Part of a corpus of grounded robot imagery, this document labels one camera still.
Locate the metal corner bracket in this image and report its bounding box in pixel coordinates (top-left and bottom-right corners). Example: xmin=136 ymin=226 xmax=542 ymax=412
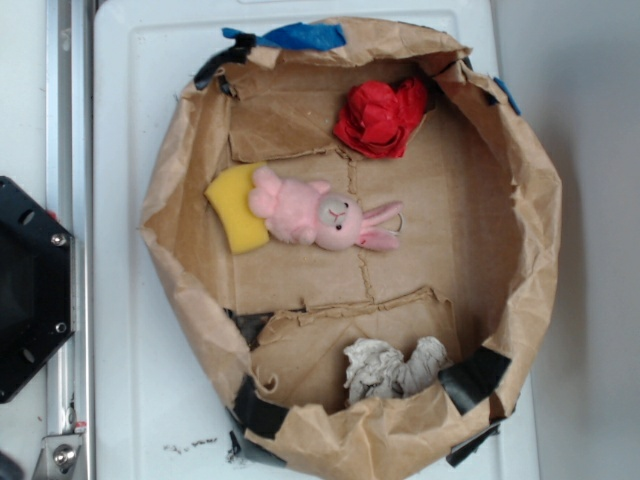
xmin=31 ymin=434 xmax=86 ymax=480

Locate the yellow sponge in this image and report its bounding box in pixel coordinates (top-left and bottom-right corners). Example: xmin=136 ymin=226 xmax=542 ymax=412
xmin=205 ymin=162 xmax=269 ymax=254

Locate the white plastic tray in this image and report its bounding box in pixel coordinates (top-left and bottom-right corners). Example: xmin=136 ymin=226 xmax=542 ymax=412
xmin=93 ymin=1 xmax=539 ymax=479

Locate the aluminium frame rail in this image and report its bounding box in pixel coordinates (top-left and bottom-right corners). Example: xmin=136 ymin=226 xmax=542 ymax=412
xmin=45 ymin=1 xmax=100 ymax=479

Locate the brown paper-lined cardboard bin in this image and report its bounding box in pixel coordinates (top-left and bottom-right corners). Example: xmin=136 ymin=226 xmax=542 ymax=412
xmin=140 ymin=17 xmax=562 ymax=479

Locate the red crumpled tissue paper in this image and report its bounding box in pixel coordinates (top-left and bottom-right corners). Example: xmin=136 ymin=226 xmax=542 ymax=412
xmin=333 ymin=77 xmax=428 ymax=159

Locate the pink plush bunny toy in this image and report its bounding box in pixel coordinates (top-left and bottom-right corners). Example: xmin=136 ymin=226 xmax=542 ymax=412
xmin=248 ymin=166 xmax=403 ymax=251

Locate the grey crumpled rag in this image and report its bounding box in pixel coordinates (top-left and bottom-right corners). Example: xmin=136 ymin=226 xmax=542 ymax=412
xmin=344 ymin=336 xmax=453 ymax=405

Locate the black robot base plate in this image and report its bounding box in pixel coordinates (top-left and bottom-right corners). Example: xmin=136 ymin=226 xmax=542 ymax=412
xmin=0 ymin=176 xmax=74 ymax=404

